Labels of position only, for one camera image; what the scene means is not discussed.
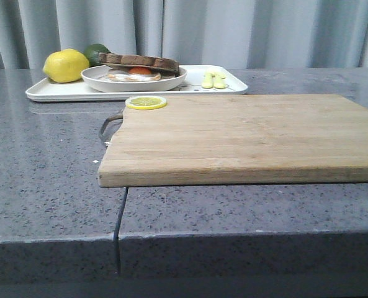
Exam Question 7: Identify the white bread slice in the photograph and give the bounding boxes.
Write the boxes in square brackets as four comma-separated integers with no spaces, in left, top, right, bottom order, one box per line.
[98,52,179,74]

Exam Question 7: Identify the white round plate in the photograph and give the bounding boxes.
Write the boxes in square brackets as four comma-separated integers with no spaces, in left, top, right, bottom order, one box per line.
[81,65,187,93]

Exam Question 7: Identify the white rectangular tray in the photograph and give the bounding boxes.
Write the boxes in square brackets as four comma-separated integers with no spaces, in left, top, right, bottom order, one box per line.
[25,65,248,102]

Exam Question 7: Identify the bottom bread slice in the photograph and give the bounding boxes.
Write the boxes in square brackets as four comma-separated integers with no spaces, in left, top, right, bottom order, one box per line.
[105,63,176,80]

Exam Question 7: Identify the wooden cutting board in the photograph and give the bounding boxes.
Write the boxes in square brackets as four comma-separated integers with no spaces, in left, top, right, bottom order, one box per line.
[98,94,368,187]

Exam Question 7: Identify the lemon slice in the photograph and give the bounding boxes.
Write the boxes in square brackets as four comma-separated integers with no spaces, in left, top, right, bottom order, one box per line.
[125,96,168,111]

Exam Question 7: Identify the light yellow plastic fork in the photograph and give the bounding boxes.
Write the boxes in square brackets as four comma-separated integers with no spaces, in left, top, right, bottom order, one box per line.
[201,70,214,89]

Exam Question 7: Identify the light yellow plastic knife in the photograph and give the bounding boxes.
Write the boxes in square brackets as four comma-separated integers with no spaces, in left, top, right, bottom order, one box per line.
[212,71,227,89]

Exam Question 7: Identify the fried egg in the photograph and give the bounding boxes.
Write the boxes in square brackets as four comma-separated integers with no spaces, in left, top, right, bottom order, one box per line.
[107,66,162,83]

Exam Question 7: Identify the green lime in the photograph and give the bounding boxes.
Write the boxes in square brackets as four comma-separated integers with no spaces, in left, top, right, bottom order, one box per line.
[83,43,110,67]

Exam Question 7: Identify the yellow lemon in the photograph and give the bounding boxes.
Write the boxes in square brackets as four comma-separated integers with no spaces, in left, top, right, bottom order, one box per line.
[43,48,89,83]

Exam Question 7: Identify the grey curtain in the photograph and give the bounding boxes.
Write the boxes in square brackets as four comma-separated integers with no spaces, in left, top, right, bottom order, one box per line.
[0,1,368,69]

